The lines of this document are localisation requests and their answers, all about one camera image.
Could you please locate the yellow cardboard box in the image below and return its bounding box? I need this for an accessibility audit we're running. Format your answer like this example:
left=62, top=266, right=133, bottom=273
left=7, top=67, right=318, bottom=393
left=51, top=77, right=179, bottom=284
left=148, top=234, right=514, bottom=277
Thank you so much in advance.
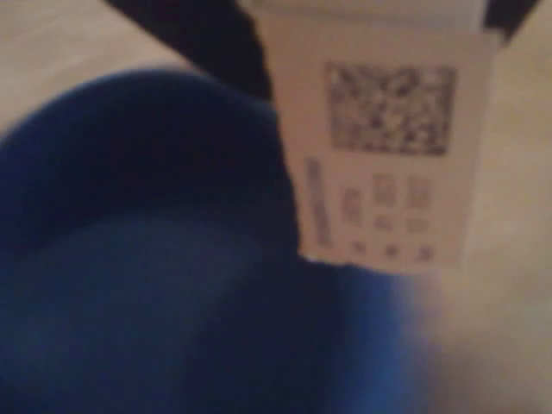
left=237, top=0, right=506, bottom=277

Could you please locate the blue plastic bowl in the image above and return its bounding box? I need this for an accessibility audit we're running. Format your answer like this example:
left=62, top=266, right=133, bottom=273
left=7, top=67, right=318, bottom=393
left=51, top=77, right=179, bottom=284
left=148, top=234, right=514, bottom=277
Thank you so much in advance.
left=0, top=68, right=436, bottom=414

